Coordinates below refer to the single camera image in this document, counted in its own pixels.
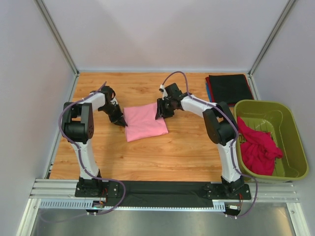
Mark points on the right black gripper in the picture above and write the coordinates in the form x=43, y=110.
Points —
x=162, y=107

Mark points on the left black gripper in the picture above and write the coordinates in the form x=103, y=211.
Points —
x=115, y=116

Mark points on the pink t-shirt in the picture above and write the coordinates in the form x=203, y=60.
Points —
x=141, y=122

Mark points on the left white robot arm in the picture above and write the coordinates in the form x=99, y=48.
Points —
x=76, y=124

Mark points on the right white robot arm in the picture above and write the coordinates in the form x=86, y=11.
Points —
x=220, y=125

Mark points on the folded blue t-shirt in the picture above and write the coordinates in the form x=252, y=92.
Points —
x=208, y=92

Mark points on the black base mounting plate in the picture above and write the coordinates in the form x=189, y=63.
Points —
x=159, y=193

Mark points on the magenta t-shirt in bin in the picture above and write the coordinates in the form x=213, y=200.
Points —
x=259, y=151

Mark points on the olive green plastic bin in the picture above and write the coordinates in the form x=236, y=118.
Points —
x=277, y=119

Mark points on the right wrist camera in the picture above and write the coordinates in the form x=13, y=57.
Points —
x=162, y=90

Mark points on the right aluminium frame post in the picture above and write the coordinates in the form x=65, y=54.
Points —
x=273, y=34

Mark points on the aluminium frame post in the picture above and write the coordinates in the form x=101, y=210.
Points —
x=273, y=34
x=53, y=29

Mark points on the slotted grey cable duct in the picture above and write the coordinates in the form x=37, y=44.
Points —
x=92, y=205

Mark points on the left aluminium frame post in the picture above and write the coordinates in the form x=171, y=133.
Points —
x=53, y=29

